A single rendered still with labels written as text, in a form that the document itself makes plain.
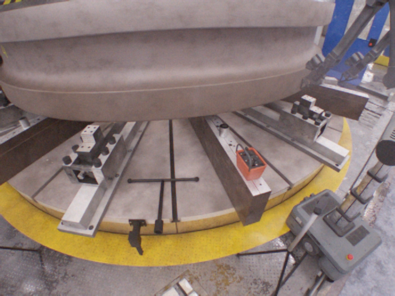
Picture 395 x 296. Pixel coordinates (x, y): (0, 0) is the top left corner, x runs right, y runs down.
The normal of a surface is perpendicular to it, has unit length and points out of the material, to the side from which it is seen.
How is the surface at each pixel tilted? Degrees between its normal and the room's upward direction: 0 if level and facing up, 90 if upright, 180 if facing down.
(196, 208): 0
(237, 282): 0
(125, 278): 0
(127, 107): 90
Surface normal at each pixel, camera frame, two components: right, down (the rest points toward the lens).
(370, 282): 0.00, -0.77
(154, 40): 0.12, 0.63
